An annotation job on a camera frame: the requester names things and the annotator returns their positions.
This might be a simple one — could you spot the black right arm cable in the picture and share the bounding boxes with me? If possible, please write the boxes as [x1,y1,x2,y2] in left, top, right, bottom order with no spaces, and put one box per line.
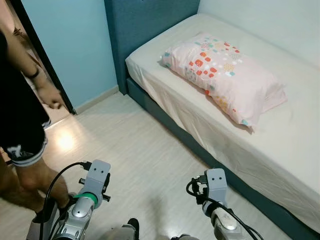
[186,179,263,240]

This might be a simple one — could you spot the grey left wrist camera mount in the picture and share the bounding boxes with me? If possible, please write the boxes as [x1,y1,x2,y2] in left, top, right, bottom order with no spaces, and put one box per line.
[85,160,112,201]

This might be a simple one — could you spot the pink patterned pillow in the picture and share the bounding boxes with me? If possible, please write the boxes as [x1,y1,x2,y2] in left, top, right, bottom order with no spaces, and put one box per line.
[159,32,288,132]

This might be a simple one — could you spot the person in black shorts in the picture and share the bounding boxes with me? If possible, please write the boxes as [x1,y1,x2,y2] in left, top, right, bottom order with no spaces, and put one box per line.
[0,27,71,216]

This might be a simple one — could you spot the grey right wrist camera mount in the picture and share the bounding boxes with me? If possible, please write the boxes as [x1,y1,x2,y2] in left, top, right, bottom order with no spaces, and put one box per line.
[206,168,228,203]

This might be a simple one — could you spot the dark blue bed frame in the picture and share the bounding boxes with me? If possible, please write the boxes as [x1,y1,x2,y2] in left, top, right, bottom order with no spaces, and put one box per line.
[104,0,320,240]

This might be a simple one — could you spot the dark door frame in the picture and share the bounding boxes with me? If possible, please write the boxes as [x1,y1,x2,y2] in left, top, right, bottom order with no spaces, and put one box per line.
[9,0,77,116]

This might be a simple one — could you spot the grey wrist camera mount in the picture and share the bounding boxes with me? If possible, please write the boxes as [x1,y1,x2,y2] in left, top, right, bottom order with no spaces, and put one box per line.
[206,168,228,203]
[85,160,112,201]

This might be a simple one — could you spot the grey left robot leg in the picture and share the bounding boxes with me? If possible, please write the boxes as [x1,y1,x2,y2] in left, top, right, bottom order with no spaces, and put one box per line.
[97,218,141,240]

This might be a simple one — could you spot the mattress with cream sheet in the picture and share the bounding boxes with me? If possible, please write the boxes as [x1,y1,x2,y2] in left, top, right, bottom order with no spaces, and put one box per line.
[125,12,320,233]

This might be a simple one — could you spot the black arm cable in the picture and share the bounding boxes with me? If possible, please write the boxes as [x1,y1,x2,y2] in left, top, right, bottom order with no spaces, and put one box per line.
[186,179,263,240]
[39,161,94,240]

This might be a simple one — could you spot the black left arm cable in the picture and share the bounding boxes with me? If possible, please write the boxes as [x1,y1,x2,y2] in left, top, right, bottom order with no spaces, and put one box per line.
[39,161,94,240]

